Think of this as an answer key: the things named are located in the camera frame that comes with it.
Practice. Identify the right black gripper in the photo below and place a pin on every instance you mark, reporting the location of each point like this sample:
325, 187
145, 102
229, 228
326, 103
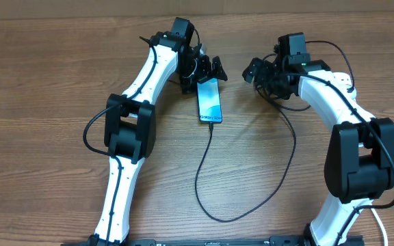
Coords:
264, 69

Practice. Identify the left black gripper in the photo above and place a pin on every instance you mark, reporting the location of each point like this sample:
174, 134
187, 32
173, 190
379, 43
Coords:
204, 72

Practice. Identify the Samsung Galaxy smartphone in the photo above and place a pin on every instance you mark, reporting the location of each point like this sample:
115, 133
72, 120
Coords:
209, 104

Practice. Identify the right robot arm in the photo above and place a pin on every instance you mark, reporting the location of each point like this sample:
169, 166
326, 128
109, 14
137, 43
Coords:
359, 165

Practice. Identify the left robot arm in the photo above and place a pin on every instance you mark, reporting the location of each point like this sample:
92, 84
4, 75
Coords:
130, 120

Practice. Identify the white USB charger plug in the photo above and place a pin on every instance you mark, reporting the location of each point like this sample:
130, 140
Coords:
351, 91

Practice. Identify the white power strip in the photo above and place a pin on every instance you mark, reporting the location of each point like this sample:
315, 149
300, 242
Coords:
342, 79

